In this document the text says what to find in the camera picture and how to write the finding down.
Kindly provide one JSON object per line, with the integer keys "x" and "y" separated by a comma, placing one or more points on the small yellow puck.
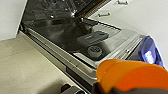
{"x": 133, "y": 76}

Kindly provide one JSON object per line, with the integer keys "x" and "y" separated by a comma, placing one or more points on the stainless steel dishwasher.
{"x": 63, "y": 33}

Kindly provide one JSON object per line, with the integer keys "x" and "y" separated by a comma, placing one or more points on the white double-door base cabinet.
{"x": 10, "y": 16}

